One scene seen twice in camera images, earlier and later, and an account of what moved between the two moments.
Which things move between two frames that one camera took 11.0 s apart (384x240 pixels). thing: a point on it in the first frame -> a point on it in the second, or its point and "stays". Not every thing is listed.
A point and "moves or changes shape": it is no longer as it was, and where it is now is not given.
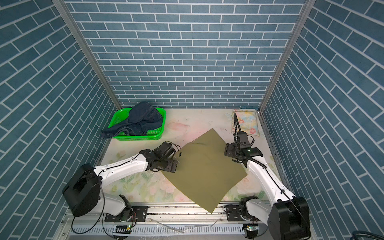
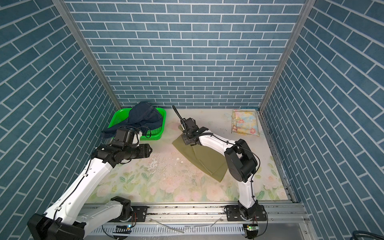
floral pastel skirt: [247, 120] stays
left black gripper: [170, 168] -> [145, 150]
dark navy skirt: [143, 117] stays
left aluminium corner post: [61, 4] stays
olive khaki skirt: [204, 175] moves or changes shape
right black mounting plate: [234, 213] stays
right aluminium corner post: [307, 8] stays
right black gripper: [228, 150] -> [184, 137]
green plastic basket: [121, 115] stays
